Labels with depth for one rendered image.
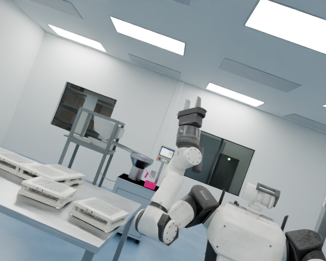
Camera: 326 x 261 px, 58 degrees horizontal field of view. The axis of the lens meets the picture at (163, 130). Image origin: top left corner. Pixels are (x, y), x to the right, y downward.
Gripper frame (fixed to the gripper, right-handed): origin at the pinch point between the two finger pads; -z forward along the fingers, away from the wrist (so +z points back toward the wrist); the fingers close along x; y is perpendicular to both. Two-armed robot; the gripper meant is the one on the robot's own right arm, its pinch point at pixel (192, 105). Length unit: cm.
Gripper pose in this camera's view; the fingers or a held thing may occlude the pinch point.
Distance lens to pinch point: 119.0
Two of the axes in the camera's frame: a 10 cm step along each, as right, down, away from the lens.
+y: -6.4, -4.0, -6.6
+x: 7.5, -1.5, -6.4
